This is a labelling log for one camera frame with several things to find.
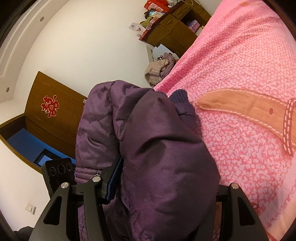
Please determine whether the white card on desk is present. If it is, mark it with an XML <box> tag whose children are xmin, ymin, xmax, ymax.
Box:
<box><xmin>129</xmin><ymin>22</ymin><xmax>146</xmax><ymax>36</ymax></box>

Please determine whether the purple puffer jacket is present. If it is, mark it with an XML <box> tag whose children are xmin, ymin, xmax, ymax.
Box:
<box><xmin>75</xmin><ymin>80</ymin><xmax>220</xmax><ymax>240</ymax></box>

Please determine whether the white wall switch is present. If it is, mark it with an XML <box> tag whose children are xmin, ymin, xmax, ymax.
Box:
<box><xmin>25</xmin><ymin>202</ymin><xmax>36</xmax><ymax>215</ymax></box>

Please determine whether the red box on desk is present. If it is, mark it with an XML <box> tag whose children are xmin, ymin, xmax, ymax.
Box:
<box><xmin>144</xmin><ymin>0</ymin><xmax>170</xmax><ymax>13</ymax></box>

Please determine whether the pink and blue bedspread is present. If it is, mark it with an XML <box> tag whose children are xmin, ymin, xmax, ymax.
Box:
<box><xmin>156</xmin><ymin>1</ymin><xmax>295</xmax><ymax>240</ymax></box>

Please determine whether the brown wooden door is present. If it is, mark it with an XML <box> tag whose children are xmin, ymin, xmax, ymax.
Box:
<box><xmin>1</xmin><ymin>72</ymin><xmax>87</xmax><ymax>172</ymax></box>

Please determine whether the red paper door decoration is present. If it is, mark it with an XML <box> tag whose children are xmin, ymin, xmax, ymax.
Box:
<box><xmin>41</xmin><ymin>95</ymin><xmax>60</xmax><ymax>118</ymax></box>

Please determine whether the brown wooden desk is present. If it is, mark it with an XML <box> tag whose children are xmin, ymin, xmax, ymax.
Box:
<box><xmin>140</xmin><ymin>1</ymin><xmax>211</xmax><ymax>57</ymax></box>

